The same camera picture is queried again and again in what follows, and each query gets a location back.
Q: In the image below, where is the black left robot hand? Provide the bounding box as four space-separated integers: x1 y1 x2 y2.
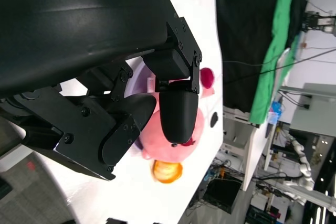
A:
0 0 203 182

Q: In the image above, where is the black backdrop cloth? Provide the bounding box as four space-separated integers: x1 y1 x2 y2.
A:
215 0 316 114

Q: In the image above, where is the green backdrop cloth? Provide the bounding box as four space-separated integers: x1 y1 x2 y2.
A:
249 0 302 127

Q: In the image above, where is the black box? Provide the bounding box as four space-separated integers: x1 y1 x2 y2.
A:
204 178 243 215

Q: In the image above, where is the pink plush pig doll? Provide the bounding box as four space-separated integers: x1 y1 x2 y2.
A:
136 67 216 163

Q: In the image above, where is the orange toy bread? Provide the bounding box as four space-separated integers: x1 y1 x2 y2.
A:
150 159 184 185

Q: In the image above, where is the lilac purple plate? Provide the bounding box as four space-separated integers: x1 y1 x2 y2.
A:
123 62 158 152

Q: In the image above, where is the white side desk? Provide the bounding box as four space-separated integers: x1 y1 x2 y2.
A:
222 105 272 191

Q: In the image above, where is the thin black cable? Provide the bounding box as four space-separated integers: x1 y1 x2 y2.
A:
223 48 336 83

